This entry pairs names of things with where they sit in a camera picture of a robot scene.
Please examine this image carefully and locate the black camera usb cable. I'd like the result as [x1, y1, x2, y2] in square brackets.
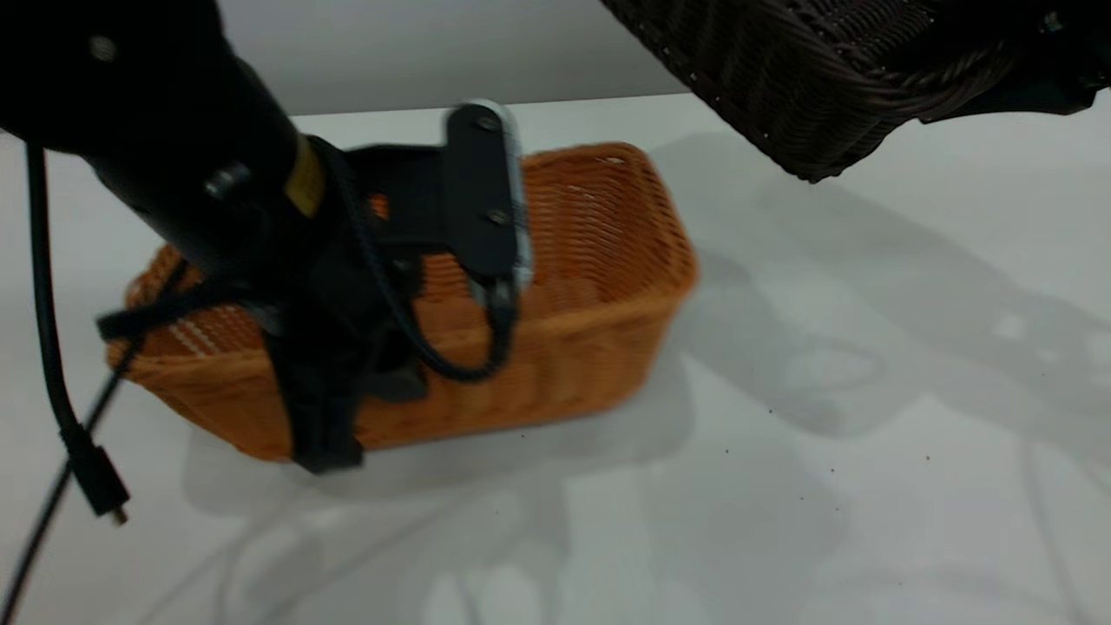
[334, 148, 522, 385]

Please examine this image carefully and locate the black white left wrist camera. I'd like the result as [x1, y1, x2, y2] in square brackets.
[445, 100, 536, 298]

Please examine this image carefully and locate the black strap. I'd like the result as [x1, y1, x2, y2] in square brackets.
[95, 282, 261, 341]

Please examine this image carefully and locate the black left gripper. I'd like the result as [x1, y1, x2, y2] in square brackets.
[259, 143, 454, 475]

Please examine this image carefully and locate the thin black cable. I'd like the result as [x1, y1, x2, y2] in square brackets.
[0, 260, 187, 625]

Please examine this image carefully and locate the dark brown wicker basket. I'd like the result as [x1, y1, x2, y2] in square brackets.
[599, 0, 1055, 183]

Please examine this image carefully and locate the thick black cable with plug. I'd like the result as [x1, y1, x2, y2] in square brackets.
[24, 143, 133, 527]

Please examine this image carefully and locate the light brown wicker basket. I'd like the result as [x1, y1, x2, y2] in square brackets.
[104, 141, 700, 463]

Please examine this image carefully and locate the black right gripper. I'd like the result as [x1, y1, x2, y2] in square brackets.
[922, 0, 1111, 124]

